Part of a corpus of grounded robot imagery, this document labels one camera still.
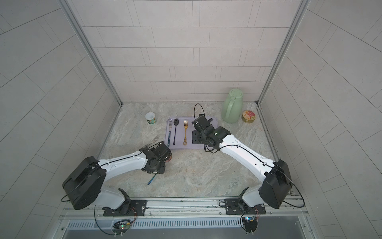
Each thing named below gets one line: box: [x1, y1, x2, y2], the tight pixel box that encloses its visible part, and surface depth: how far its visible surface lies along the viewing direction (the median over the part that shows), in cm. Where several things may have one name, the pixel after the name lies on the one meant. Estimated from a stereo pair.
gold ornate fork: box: [183, 119, 189, 146], surface depth 103 cm
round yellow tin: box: [241, 110, 257, 124], surface depth 107 cm
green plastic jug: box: [220, 88, 244, 124], surface depth 93 cm
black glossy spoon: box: [173, 118, 180, 146], surface depth 104 cm
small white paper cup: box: [145, 111, 157, 125], surface depth 104 cm
